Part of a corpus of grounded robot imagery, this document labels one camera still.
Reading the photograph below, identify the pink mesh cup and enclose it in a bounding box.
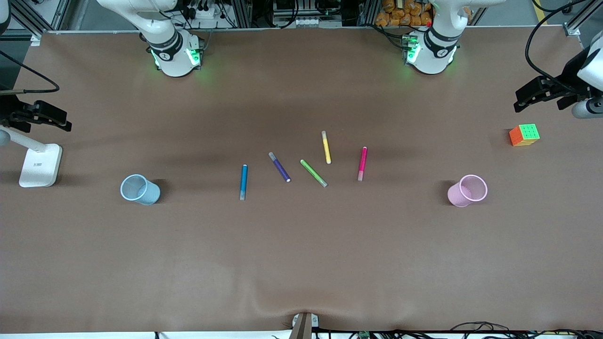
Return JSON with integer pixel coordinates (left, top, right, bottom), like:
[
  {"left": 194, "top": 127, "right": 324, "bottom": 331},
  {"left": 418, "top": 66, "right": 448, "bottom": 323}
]
[{"left": 447, "top": 174, "right": 489, "bottom": 208}]

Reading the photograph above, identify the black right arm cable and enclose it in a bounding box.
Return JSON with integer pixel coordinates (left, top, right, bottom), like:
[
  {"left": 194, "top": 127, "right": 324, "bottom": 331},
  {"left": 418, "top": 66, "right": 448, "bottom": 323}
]
[{"left": 0, "top": 49, "right": 61, "bottom": 95}]

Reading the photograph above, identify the multicoloured puzzle cube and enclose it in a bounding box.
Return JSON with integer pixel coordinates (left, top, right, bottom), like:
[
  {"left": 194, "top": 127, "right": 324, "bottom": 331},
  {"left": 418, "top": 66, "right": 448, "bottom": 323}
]
[{"left": 509, "top": 123, "right": 541, "bottom": 147}]

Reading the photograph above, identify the green marker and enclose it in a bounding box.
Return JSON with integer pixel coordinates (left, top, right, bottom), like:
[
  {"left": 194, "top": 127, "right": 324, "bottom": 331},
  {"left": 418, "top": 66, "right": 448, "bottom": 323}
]
[{"left": 300, "top": 159, "right": 328, "bottom": 188}]

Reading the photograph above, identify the orange snack bag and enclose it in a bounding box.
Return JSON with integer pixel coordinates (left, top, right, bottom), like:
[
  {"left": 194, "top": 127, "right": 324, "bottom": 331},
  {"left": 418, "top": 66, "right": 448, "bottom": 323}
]
[{"left": 375, "top": 0, "right": 434, "bottom": 27}]

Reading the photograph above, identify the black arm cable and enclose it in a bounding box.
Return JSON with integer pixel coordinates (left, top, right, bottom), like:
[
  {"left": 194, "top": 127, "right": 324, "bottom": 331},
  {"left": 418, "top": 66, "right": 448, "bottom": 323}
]
[
  {"left": 0, "top": 49, "right": 61, "bottom": 95},
  {"left": 524, "top": 0, "right": 580, "bottom": 92}
]

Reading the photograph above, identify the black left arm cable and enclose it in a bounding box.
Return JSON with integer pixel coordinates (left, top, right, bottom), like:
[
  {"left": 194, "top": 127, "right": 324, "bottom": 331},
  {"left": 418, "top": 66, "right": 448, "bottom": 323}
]
[{"left": 524, "top": 0, "right": 580, "bottom": 92}]

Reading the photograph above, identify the blue mesh cup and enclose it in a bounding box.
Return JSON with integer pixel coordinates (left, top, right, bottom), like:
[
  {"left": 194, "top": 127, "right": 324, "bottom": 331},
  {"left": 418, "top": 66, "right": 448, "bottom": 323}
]
[{"left": 120, "top": 174, "right": 161, "bottom": 206}]

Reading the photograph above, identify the purple marker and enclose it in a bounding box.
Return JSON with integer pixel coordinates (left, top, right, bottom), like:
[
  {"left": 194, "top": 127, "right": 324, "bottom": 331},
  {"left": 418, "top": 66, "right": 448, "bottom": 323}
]
[{"left": 268, "top": 152, "right": 292, "bottom": 183}]

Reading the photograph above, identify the white power strip with plugs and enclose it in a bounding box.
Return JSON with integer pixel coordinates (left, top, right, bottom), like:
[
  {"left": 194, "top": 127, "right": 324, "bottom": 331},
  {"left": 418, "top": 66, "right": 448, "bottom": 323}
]
[{"left": 185, "top": 0, "right": 218, "bottom": 20}]

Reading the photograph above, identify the aluminium frame profile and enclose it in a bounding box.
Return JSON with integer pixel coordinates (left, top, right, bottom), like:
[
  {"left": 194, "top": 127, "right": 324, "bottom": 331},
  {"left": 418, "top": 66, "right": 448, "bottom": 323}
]
[
  {"left": 9, "top": 0, "right": 71, "bottom": 46},
  {"left": 563, "top": 0, "right": 603, "bottom": 37}
]

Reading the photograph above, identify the black cable bundle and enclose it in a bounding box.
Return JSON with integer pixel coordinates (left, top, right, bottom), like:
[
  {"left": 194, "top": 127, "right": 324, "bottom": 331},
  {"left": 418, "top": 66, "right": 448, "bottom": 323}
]
[{"left": 450, "top": 322, "right": 603, "bottom": 339}]

